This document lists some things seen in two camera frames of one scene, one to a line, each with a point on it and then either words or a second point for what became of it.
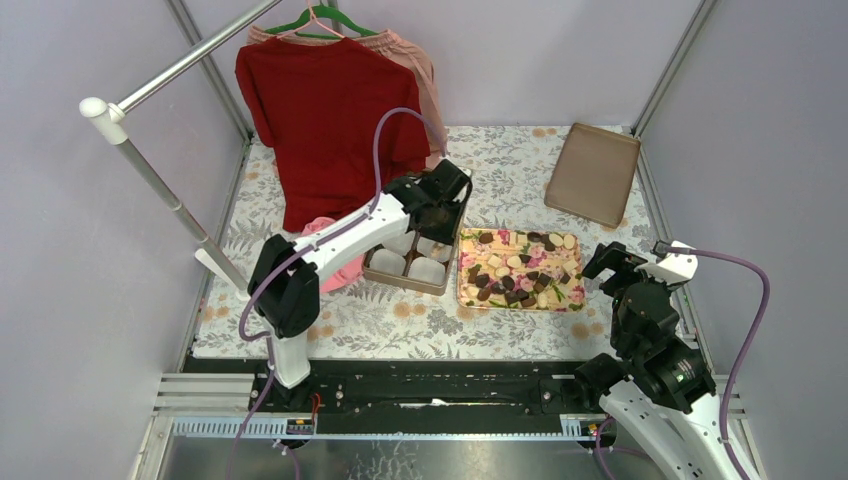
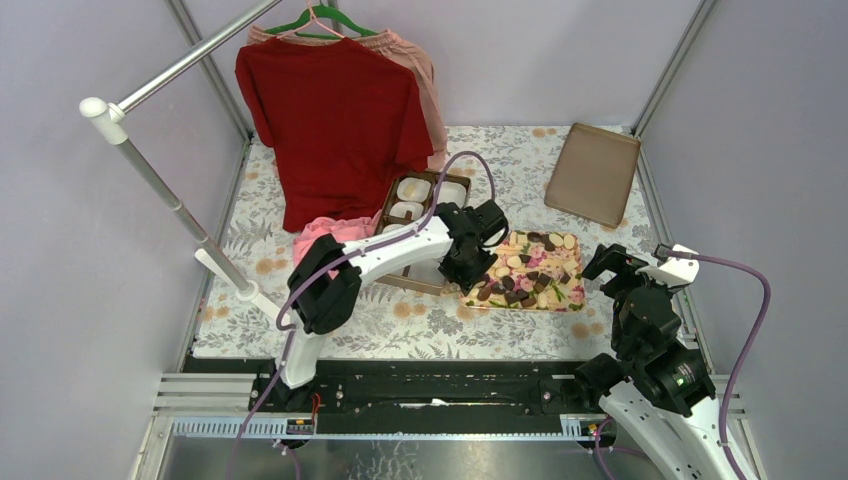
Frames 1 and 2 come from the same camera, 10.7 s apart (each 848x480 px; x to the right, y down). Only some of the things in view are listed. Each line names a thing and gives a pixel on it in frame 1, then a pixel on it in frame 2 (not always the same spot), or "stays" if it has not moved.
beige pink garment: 413,58 stays
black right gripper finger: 612,256 stays
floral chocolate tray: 519,269 stays
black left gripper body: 441,225 → 464,270
